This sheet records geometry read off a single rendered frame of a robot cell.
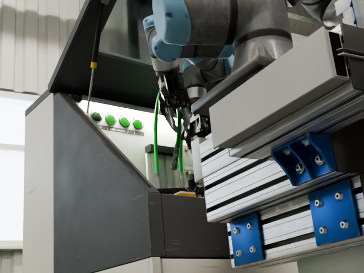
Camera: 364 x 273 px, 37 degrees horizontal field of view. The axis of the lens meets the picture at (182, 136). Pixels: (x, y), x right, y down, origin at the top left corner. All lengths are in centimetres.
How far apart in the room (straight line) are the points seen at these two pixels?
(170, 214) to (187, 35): 52
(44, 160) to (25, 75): 417
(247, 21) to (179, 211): 56
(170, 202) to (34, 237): 74
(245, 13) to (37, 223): 121
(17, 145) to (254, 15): 486
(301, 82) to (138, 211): 79
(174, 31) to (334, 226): 46
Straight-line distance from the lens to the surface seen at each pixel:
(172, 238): 137
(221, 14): 104
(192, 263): 139
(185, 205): 141
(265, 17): 105
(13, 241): 552
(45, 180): 196
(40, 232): 196
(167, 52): 139
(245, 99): 78
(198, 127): 174
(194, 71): 183
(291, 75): 70
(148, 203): 135
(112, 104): 202
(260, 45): 102
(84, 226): 165
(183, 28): 103
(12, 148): 575
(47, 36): 643
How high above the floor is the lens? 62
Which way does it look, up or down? 20 degrees up
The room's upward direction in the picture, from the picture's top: 5 degrees counter-clockwise
